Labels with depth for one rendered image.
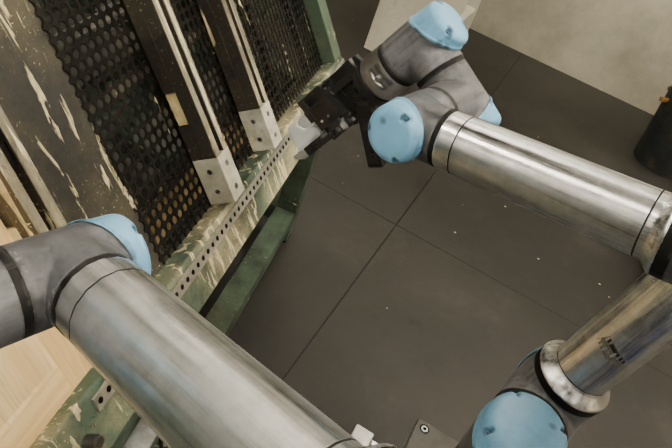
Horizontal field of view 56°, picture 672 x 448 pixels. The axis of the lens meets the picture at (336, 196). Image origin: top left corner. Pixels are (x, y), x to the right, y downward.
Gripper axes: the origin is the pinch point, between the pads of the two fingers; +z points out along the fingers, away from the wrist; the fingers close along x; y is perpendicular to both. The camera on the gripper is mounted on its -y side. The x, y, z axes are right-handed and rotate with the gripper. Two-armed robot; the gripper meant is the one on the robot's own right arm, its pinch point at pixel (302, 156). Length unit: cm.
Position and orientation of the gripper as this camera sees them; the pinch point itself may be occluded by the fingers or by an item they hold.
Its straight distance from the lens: 109.2
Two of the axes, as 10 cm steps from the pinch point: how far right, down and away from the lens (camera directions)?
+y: -6.3, -7.7, -0.9
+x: -4.3, 4.5, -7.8
